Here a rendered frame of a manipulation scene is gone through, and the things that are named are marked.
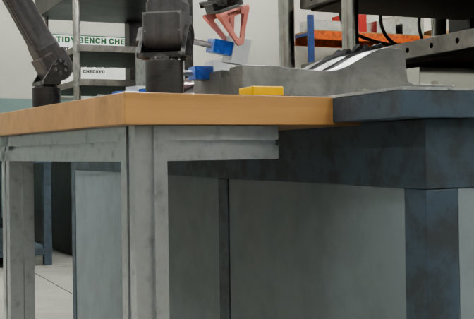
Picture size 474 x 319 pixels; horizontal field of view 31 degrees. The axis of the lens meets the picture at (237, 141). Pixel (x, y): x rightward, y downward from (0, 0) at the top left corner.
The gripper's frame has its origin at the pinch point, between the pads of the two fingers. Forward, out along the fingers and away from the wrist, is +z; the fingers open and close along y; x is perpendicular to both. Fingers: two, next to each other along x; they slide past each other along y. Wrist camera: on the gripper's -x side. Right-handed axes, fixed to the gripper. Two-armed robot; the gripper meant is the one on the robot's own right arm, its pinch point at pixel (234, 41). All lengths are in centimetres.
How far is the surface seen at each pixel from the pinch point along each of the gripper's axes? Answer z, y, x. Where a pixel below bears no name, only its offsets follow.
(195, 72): 4.5, 8.4, 6.9
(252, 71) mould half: 5.7, -8.5, 1.7
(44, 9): -8, 552, -74
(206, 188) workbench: 27.1, 3.5, 13.8
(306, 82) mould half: 11.5, -8.6, -8.7
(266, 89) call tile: 6.8, -24.5, 6.8
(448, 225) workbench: 23, -72, 8
